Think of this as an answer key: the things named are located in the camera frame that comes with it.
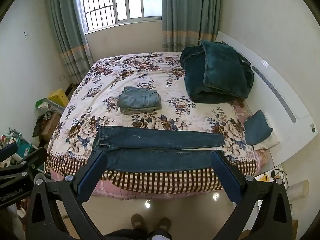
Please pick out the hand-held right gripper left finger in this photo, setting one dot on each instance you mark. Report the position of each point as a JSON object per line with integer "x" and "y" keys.
{"x": 92, "y": 177}

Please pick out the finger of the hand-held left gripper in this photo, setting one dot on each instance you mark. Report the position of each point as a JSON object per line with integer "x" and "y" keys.
{"x": 27, "y": 165}
{"x": 8, "y": 152}

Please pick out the teal cloth at right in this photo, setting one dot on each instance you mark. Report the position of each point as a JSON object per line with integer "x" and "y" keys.
{"x": 257, "y": 130}

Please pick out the bed with floral sheet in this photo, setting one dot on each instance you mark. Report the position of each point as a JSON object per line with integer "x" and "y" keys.
{"x": 175, "y": 92}

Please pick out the white headboard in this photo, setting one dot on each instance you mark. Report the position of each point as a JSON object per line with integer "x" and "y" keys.
{"x": 287, "y": 80}

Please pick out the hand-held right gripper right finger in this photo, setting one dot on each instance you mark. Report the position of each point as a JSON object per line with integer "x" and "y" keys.
{"x": 226, "y": 180}

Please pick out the folded light blue jeans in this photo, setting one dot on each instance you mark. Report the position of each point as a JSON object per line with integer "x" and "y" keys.
{"x": 137, "y": 100}

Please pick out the cream pillow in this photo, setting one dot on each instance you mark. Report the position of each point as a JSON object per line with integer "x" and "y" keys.
{"x": 272, "y": 141}

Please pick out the teal striped curtain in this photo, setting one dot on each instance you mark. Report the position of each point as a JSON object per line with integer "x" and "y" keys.
{"x": 65, "y": 30}
{"x": 185, "y": 12}

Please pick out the folded khaki pants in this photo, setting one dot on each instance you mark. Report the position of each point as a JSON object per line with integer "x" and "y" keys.
{"x": 140, "y": 111}

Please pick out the cardboard box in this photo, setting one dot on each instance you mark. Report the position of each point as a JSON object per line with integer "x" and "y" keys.
{"x": 51, "y": 125}

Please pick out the teal plush blanket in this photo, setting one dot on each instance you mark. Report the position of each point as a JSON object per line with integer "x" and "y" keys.
{"x": 195, "y": 80}

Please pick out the translucent plastic cup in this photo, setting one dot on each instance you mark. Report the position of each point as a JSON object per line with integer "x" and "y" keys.
{"x": 298, "y": 190}

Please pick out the teal plastic rack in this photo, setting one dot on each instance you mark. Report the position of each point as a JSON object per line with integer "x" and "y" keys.
{"x": 23, "y": 148}

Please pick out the large teal plush pillow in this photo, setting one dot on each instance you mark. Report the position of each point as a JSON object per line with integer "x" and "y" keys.
{"x": 225, "y": 67}

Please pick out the yellow box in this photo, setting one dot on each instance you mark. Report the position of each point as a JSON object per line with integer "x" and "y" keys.
{"x": 58, "y": 96}

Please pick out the dark blue jeans pants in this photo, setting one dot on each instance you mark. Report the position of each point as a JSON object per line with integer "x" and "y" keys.
{"x": 150, "y": 140}

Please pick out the green plastic item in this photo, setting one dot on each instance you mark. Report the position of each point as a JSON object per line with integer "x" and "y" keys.
{"x": 41, "y": 103}

